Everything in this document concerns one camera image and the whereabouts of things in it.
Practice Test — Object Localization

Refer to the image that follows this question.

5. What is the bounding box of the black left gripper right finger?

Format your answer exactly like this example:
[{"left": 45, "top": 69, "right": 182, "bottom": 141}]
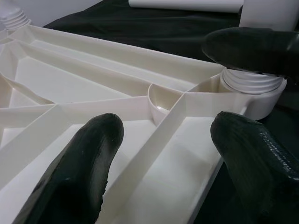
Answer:
[{"left": 210, "top": 111, "right": 299, "bottom": 224}]

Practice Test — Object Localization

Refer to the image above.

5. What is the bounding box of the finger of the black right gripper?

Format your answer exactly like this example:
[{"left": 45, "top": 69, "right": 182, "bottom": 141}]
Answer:
[{"left": 201, "top": 27, "right": 299, "bottom": 79}]

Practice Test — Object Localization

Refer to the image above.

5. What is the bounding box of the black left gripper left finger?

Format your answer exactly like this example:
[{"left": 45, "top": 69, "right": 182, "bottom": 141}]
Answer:
[{"left": 11, "top": 113, "right": 124, "bottom": 224}]

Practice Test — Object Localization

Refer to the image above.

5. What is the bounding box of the white plastic table leg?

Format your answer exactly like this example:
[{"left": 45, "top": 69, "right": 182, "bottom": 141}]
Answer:
[
  {"left": 221, "top": 0, "right": 299, "bottom": 94},
  {"left": 0, "top": 0, "right": 32, "bottom": 31},
  {"left": 128, "top": 0, "right": 243, "bottom": 14}
]

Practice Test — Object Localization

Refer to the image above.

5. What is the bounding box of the white plastic table top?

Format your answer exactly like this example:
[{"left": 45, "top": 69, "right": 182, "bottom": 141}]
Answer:
[{"left": 0, "top": 23, "right": 287, "bottom": 224}]

